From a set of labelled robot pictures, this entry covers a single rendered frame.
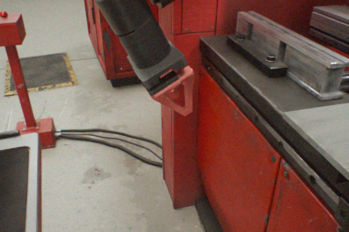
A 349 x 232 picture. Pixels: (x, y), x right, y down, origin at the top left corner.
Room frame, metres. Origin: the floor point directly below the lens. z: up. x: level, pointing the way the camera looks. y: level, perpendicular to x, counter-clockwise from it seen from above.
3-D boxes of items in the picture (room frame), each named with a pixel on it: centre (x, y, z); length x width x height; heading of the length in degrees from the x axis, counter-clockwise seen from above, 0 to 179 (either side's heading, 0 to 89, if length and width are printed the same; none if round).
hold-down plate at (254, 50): (0.97, -0.25, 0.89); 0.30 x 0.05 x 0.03; 15
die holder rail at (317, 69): (0.93, -0.31, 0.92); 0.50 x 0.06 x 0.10; 15
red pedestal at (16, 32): (1.75, 0.91, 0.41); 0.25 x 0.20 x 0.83; 105
